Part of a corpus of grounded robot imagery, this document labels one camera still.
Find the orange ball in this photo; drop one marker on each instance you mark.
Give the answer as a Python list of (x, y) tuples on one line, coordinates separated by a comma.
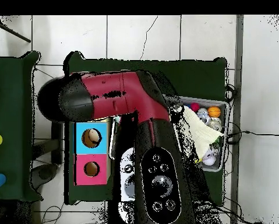
[(214, 111)]

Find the silver can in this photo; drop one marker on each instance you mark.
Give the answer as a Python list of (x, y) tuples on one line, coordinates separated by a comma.
[(215, 123)]

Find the wooden box with three holes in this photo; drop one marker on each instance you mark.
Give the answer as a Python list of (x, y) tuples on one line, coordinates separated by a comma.
[(92, 154)]

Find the cream yellow cloth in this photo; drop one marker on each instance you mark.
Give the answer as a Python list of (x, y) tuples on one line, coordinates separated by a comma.
[(202, 133)]

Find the black tripod leg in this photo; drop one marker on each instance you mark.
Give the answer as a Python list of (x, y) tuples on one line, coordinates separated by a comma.
[(13, 32)]

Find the white ball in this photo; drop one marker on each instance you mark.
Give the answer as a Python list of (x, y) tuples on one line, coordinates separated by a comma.
[(209, 159)]

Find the shallow silver mesh bin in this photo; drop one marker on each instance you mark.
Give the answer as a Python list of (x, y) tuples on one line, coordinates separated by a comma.
[(220, 163)]

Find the pink spiky ball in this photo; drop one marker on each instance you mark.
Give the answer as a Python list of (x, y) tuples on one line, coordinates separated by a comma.
[(195, 106)]

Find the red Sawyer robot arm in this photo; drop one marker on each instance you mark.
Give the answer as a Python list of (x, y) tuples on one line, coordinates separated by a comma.
[(120, 93)]

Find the dark green side table cloth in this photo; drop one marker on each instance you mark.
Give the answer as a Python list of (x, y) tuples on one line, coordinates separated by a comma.
[(11, 105)]

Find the grey round floor base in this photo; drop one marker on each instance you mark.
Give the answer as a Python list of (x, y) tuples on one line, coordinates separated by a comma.
[(44, 173)]

